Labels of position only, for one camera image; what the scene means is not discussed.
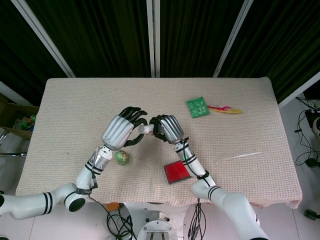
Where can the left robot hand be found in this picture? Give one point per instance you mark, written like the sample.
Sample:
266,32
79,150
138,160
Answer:
117,131

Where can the red ink pad case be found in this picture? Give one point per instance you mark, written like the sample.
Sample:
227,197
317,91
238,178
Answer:
176,173

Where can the clear plastic pipette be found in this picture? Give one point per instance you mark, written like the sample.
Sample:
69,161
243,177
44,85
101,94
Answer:
246,155

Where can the beige waffle tablecloth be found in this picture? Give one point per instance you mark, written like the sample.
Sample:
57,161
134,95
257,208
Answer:
75,100

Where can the white tube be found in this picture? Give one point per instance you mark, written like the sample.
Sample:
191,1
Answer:
143,129

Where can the orange plastic part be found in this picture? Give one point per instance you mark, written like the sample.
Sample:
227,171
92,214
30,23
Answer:
112,207

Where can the green circuit board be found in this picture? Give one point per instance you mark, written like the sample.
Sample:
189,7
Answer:
198,107

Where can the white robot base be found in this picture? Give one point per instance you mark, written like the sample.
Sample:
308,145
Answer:
157,227

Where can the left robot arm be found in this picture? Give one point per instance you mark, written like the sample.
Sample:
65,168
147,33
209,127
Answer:
62,196

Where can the dark green curtain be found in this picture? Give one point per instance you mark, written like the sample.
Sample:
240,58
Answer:
107,37

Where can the cardboard box with toys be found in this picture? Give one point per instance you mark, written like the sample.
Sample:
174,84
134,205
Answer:
17,117

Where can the white frame post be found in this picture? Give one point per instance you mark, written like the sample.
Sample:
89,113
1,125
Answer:
232,37
300,90
153,37
15,92
46,37

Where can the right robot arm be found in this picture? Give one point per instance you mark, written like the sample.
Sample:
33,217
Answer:
232,205

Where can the green round ball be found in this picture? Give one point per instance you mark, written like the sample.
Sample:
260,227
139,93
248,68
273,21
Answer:
123,158

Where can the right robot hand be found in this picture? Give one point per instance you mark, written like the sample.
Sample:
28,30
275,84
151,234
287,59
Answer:
171,128

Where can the red and yellow feather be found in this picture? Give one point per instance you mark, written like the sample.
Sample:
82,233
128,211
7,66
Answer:
225,109

